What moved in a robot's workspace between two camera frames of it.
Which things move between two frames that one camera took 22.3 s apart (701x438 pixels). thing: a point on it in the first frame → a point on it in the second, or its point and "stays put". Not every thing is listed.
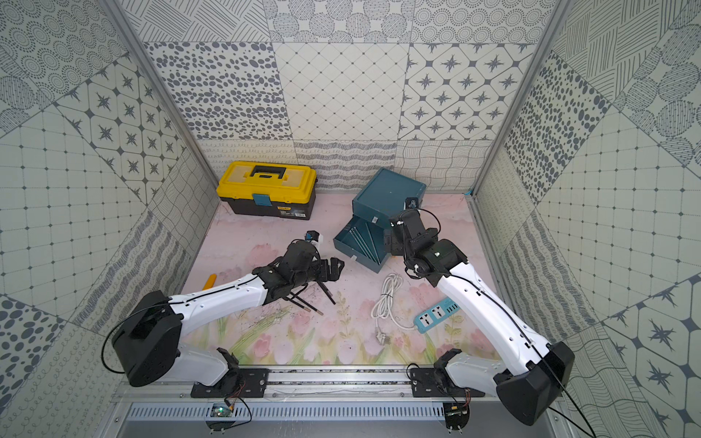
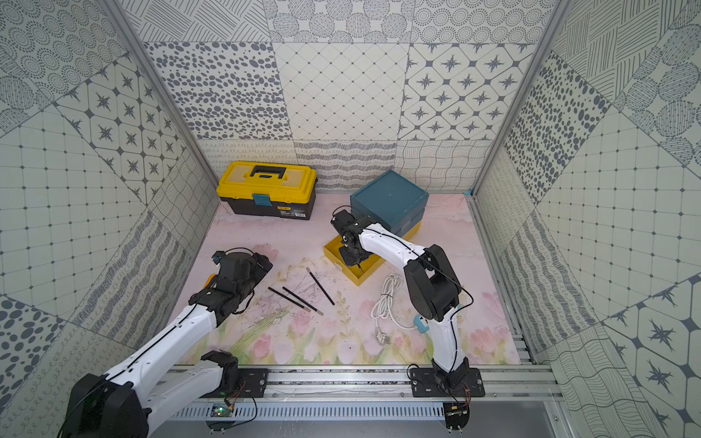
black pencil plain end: x=327 y=292 stays put
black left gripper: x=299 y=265 → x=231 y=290
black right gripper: x=395 y=248 → x=343 y=251
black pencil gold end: x=308 y=305 stays put
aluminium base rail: x=319 y=398 stays put
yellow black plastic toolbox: x=269 y=189 stays put
